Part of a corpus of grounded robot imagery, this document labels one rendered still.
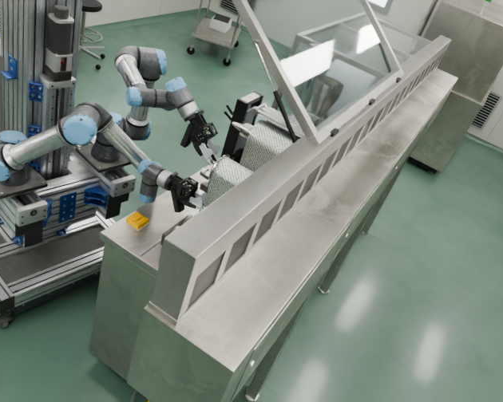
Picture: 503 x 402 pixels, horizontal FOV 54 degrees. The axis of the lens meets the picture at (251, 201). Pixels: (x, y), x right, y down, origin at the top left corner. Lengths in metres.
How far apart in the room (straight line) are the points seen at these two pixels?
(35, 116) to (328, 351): 2.14
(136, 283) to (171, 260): 1.11
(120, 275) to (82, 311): 0.86
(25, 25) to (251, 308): 1.62
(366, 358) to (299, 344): 0.45
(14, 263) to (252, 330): 1.98
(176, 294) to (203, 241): 0.14
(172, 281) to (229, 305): 0.20
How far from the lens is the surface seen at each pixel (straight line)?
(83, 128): 2.04
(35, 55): 2.44
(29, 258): 2.99
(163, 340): 1.19
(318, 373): 3.10
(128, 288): 2.19
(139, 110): 2.56
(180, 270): 1.03
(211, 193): 2.00
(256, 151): 2.10
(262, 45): 1.55
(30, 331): 2.93
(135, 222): 2.17
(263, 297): 1.27
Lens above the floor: 2.33
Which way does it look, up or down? 35 degrees down
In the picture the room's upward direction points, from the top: 19 degrees clockwise
